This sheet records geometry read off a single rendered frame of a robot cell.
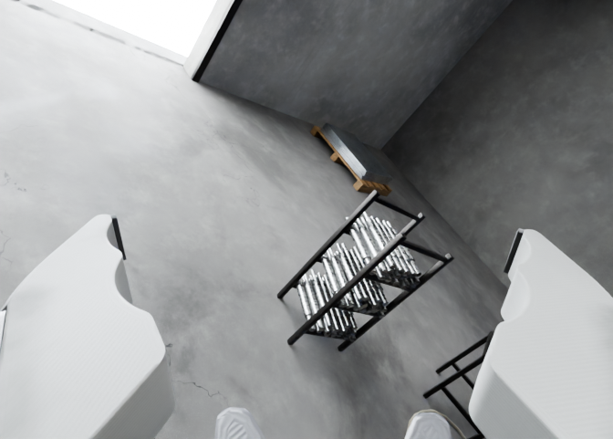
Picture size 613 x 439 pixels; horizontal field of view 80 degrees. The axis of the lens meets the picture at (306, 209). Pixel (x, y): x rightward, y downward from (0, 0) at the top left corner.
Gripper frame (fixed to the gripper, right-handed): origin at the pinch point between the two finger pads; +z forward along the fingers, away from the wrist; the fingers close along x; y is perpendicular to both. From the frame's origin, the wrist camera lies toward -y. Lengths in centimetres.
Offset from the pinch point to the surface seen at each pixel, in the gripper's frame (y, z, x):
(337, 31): 11, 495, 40
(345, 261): 117, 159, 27
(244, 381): 152, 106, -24
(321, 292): 139, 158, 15
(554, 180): 191, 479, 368
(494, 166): 195, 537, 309
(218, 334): 140, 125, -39
